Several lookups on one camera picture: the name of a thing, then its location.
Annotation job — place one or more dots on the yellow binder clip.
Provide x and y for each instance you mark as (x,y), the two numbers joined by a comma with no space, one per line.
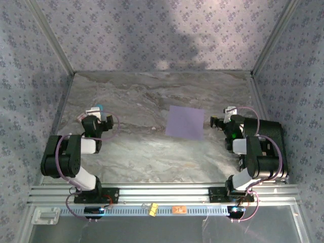
(153,209)

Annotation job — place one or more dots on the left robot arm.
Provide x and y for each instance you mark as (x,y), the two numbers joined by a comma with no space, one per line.
(60,162)

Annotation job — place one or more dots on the orange label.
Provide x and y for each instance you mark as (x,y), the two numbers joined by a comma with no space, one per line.
(179,209)

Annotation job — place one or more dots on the aluminium table edge strip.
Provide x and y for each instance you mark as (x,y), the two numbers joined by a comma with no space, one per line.
(56,126)
(259,101)

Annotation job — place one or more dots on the white plastic bracket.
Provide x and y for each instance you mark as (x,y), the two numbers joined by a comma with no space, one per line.
(45,215)

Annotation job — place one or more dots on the black controller board with LED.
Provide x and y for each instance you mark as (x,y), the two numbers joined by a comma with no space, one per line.
(236,211)
(93,210)

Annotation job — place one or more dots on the small red white card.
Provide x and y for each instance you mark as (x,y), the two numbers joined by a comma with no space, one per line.
(81,117)

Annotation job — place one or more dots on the clear acrylic panel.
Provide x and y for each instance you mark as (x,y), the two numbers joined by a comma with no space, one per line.
(164,230)

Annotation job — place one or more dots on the aluminium frame post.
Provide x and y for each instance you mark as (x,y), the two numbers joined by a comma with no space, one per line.
(277,30)
(49,30)

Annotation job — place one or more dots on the black ribbed case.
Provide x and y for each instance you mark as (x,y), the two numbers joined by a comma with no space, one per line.
(270,127)

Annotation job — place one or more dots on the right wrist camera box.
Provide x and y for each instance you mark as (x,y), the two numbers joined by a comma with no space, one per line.
(229,112)

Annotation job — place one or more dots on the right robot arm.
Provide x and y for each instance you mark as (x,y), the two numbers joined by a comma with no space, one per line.
(263,162)

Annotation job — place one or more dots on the purple paper sheet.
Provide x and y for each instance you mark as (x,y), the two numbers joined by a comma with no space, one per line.
(186,122)

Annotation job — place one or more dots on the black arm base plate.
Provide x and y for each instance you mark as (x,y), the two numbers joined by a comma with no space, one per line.
(111,195)
(217,195)

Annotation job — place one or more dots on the aluminium mounting rail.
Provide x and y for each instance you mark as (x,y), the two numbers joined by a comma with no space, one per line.
(164,193)

